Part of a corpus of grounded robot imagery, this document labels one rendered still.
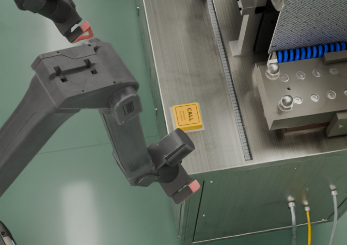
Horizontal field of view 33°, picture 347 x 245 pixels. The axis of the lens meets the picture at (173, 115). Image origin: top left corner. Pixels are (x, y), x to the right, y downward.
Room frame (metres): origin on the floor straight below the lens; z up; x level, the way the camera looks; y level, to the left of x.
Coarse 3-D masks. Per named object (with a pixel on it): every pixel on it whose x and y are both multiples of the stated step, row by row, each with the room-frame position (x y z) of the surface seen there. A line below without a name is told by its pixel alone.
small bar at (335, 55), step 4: (332, 52) 0.84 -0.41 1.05; (336, 52) 0.84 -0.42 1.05; (340, 52) 0.84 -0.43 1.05; (344, 52) 0.84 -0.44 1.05; (324, 56) 0.83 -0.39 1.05; (328, 56) 0.83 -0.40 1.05; (332, 56) 0.83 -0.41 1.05; (336, 56) 0.83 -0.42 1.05; (340, 56) 0.83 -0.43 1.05; (344, 56) 0.83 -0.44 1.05; (324, 60) 0.82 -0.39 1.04; (328, 60) 0.81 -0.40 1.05; (332, 60) 0.82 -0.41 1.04; (336, 60) 0.82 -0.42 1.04; (340, 60) 0.82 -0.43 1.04; (344, 60) 0.82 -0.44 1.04
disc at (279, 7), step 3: (282, 0) 0.84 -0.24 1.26; (285, 0) 0.84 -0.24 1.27; (273, 3) 0.88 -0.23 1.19; (279, 3) 0.85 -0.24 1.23; (282, 3) 0.84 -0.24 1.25; (285, 3) 0.83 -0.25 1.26; (276, 6) 0.86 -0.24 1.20; (279, 6) 0.85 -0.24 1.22; (282, 6) 0.83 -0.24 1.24; (276, 9) 0.86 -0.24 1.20; (279, 9) 0.84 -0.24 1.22
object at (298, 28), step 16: (288, 16) 0.85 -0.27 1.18; (304, 16) 0.86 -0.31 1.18; (320, 16) 0.87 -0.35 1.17; (336, 16) 0.88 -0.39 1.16; (288, 32) 0.85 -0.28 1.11; (304, 32) 0.86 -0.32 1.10; (320, 32) 0.87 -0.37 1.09; (336, 32) 0.88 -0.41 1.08; (272, 48) 0.85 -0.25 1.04; (288, 48) 0.86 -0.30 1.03
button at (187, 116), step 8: (184, 104) 0.73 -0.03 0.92; (192, 104) 0.74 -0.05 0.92; (176, 112) 0.71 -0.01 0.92; (184, 112) 0.71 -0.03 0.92; (192, 112) 0.71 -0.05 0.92; (176, 120) 0.69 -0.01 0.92; (184, 120) 0.69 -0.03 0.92; (192, 120) 0.69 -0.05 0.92; (200, 120) 0.69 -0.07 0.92; (176, 128) 0.67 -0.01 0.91; (184, 128) 0.67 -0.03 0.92; (192, 128) 0.67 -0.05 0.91
